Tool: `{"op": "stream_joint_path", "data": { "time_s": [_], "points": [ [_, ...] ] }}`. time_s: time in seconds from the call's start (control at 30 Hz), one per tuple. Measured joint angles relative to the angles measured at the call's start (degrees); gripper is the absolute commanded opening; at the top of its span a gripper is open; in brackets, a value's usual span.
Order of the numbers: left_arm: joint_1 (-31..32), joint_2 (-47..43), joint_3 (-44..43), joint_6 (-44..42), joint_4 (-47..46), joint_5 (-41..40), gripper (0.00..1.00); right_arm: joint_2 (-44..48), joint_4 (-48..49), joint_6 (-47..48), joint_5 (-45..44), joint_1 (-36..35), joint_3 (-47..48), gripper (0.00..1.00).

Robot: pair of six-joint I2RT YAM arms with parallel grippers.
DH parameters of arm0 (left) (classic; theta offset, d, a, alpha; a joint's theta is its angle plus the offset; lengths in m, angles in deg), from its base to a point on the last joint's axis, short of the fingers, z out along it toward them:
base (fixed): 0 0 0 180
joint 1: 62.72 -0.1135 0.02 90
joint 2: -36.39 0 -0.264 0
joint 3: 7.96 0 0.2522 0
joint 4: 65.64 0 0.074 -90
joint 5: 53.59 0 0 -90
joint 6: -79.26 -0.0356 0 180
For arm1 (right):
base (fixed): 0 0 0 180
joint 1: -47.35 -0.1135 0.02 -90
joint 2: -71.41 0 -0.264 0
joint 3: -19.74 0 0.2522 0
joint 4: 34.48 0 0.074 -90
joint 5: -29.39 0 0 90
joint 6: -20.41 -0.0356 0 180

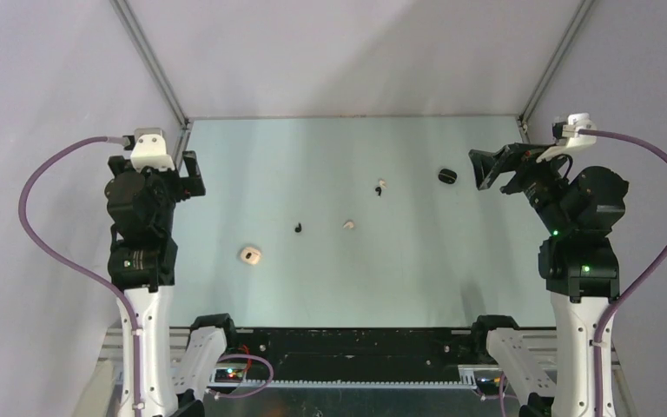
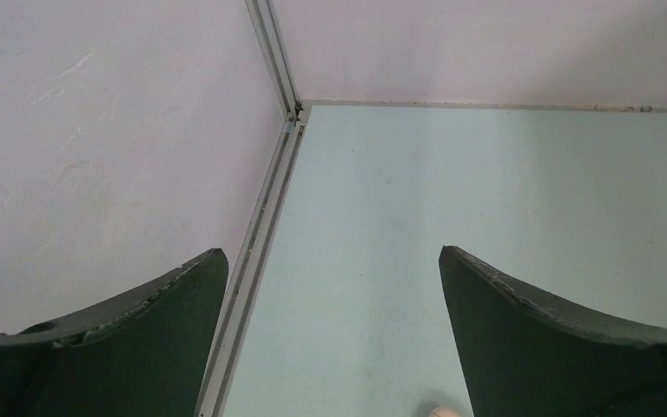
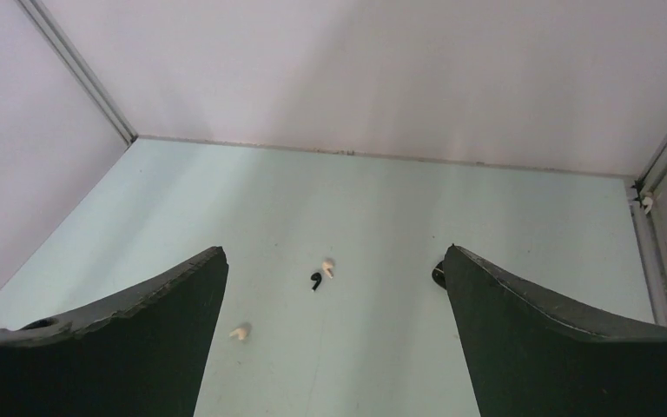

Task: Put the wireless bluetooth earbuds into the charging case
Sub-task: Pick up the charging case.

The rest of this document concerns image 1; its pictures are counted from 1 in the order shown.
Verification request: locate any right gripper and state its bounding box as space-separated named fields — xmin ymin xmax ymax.
xmin=469 ymin=141 xmax=577 ymax=235

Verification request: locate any black earbud charging case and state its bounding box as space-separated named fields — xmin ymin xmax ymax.
xmin=438 ymin=169 xmax=458 ymax=185

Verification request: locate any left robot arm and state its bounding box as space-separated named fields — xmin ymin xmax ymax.
xmin=104 ymin=151 xmax=240 ymax=416

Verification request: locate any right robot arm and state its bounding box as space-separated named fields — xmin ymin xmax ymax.
xmin=468 ymin=143 xmax=629 ymax=416

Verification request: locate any white earbud charging case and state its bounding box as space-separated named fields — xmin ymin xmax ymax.
xmin=240 ymin=246 xmax=262 ymax=266

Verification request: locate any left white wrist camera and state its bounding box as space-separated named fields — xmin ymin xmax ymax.
xmin=130 ymin=128 xmax=176 ymax=172

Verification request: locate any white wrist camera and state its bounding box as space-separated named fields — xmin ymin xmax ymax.
xmin=537 ymin=113 xmax=597 ymax=162
xmin=130 ymin=128 xmax=176 ymax=172

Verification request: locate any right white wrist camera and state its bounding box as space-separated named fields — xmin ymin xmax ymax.
xmin=537 ymin=113 xmax=597 ymax=162

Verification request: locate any aluminium frame rail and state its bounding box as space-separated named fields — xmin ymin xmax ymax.
xmin=98 ymin=327 xmax=623 ymax=393

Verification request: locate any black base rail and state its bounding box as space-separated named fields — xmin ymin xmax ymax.
xmin=228 ymin=328 xmax=495 ymax=383

